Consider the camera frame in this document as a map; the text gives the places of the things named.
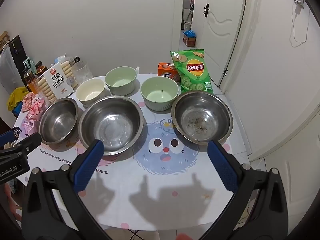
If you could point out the white charger with cable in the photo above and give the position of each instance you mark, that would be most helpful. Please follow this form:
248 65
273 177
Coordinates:
300 20

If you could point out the clear glass cup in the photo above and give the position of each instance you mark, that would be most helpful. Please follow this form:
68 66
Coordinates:
81 72

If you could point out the medium steel bowl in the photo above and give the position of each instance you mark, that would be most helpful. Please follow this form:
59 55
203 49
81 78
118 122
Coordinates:
201 117

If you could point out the black door handle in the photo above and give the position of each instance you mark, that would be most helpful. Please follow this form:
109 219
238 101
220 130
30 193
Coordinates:
206 10

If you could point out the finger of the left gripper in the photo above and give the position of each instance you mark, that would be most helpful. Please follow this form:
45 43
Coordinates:
27 145
10 136

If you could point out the green Lays chips bag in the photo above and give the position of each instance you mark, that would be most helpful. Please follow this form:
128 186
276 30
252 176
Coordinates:
192 70

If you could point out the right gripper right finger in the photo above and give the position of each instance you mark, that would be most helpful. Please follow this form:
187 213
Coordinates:
257 208

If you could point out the small steel bowl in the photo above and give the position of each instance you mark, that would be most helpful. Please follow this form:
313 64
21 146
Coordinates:
59 121

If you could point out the cream ceramic bowl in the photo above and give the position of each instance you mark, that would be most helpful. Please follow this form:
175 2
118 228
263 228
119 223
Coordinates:
91 91

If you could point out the white door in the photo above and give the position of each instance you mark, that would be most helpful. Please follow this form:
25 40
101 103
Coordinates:
217 34

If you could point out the large steel bowl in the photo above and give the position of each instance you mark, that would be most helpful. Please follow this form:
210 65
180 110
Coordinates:
116 121

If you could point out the orange juice bottle left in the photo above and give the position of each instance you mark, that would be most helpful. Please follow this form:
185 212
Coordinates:
29 79

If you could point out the orange juice bottle right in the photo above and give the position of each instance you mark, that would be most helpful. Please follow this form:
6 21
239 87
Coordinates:
41 68

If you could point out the small pink snack bag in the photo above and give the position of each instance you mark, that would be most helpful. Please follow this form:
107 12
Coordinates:
28 102

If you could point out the yam biscuit plastic box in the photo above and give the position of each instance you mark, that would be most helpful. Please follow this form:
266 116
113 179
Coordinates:
57 82

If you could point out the green ceramic bowl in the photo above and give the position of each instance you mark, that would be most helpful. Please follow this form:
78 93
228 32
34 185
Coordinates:
159 93
121 80

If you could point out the orange Ovaltine biscuit box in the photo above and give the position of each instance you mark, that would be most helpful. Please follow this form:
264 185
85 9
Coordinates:
168 70

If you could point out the yellow plastic bag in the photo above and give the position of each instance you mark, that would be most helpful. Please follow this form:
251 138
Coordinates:
16 96

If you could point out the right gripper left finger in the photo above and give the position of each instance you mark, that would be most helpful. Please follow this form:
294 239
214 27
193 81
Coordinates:
41 217

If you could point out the orange juice bottle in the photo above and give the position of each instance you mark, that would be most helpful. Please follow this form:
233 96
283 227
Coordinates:
29 79
41 68

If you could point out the pink strawberry ring bag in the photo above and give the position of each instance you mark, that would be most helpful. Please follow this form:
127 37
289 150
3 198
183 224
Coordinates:
31 121

